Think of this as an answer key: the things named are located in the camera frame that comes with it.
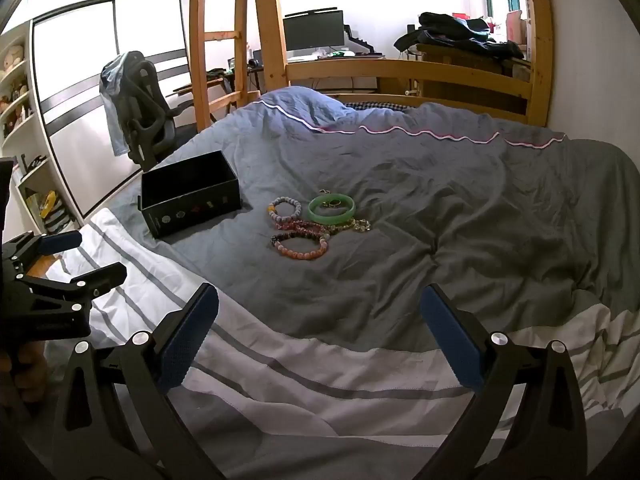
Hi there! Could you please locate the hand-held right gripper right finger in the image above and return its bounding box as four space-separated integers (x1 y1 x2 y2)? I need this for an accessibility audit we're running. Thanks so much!
420 283 588 480

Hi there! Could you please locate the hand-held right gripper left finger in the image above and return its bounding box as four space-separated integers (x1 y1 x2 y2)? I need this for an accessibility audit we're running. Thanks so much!
52 282 223 480

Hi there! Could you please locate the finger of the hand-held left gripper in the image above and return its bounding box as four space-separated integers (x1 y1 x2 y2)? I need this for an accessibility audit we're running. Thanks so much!
22 261 128 311
0 231 83 271

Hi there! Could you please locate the black cardboard box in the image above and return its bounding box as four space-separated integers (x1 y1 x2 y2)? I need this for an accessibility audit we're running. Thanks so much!
138 150 242 240

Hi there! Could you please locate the pink orange bead bracelet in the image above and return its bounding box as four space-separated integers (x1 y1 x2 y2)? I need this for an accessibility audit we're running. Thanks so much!
271 232 329 261

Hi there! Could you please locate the white lavender bead bracelet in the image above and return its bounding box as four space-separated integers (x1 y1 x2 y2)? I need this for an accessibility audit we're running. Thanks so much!
266 197 303 226

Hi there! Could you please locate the gold chain bracelet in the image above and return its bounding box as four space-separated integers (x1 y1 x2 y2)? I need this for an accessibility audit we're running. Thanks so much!
327 217 373 235

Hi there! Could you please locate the dark red bead bracelet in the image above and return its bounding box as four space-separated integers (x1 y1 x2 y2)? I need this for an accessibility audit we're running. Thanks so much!
280 219 331 241

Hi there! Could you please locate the green jade bangle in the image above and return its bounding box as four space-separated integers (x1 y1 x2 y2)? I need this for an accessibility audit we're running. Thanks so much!
307 192 357 225

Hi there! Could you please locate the person's left hand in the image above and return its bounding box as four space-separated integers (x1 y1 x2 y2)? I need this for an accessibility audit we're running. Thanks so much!
0 342 50 406

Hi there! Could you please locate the blue grey garment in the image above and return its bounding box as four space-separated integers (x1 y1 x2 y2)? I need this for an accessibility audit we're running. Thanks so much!
99 52 132 157

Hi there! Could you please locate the white bookshelf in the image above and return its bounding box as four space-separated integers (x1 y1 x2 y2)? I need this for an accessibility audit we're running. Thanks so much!
0 22 83 236

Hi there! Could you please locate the white sliding wardrobe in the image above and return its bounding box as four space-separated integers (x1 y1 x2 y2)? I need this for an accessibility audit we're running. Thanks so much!
30 0 193 218

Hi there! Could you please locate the black office chair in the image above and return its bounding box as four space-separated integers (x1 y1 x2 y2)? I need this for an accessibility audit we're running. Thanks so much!
100 51 201 171

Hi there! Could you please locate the grey duvet with white stripes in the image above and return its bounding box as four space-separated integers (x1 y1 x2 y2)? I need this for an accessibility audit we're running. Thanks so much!
47 85 640 480

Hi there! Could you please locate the beige plush toy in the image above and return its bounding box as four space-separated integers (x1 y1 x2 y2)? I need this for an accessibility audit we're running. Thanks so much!
0 45 26 73

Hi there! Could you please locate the brown desk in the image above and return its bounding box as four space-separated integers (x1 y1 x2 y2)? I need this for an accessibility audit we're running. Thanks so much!
172 50 386 111

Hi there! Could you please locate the wooden ladder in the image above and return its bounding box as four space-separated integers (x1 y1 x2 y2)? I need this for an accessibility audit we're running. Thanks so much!
189 0 251 131

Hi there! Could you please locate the checkered pillow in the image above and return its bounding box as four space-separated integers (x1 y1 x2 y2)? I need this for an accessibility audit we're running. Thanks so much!
345 100 426 111

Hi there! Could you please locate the pile of dark clothes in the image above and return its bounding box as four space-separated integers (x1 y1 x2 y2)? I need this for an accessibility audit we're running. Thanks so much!
394 11 526 60

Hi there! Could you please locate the black computer monitor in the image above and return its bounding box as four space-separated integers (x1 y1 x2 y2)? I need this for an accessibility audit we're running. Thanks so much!
282 9 347 53

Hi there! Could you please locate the pink cardboard box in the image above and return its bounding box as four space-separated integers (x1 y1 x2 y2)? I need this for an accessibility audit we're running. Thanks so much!
506 9 528 43

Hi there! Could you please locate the wooden bunk bed frame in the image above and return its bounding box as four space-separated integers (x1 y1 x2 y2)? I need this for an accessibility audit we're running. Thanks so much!
250 0 556 126

